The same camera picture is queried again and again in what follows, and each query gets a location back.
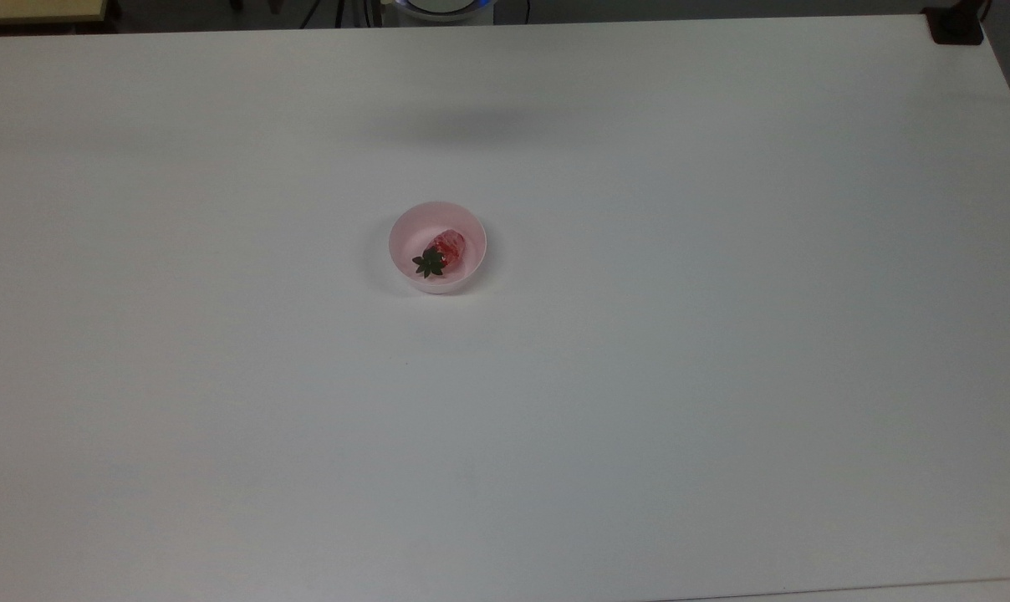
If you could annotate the red toy strawberry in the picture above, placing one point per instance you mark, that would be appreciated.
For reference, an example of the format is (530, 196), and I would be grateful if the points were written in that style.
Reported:
(451, 245)

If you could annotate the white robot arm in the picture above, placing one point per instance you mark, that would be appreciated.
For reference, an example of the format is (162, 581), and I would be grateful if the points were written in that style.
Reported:
(442, 10)

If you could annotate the pink plastic bowl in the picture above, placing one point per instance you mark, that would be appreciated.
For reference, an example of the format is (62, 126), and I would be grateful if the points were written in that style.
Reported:
(405, 238)

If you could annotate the black table clamp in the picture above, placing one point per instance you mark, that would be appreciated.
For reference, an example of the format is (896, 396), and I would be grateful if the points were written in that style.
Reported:
(955, 25)

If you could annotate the wooden table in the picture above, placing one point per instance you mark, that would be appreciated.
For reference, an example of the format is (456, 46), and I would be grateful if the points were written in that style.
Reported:
(28, 10)

